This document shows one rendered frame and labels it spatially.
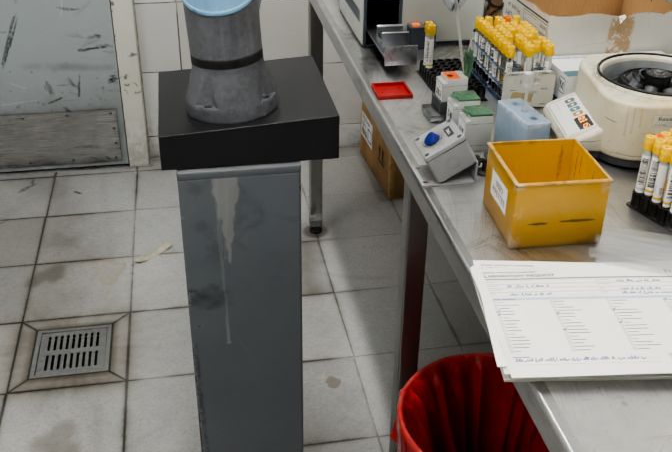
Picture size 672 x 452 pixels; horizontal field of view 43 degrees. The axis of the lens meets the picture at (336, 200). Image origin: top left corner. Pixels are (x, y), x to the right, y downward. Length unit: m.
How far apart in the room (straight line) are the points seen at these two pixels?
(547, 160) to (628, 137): 0.18
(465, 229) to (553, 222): 0.12
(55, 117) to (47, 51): 0.25
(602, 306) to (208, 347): 0.76
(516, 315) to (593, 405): 0.15
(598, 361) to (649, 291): 0.17
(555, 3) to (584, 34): 0.24
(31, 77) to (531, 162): 2.29
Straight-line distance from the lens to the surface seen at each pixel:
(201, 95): 1.38
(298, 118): 1.37
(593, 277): 1.13
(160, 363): 2.37
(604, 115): 1.44
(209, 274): 1.48
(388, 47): 1.74
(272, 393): 1.65
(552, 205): 1.18
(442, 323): 2.49
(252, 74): 1.37
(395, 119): 1.55
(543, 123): 1.33
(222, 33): 1.34
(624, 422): 0.96
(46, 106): 3.30
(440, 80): 1.55
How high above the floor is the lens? 1.50
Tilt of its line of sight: 29 degrees down
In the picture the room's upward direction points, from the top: 1 degrees clockwise
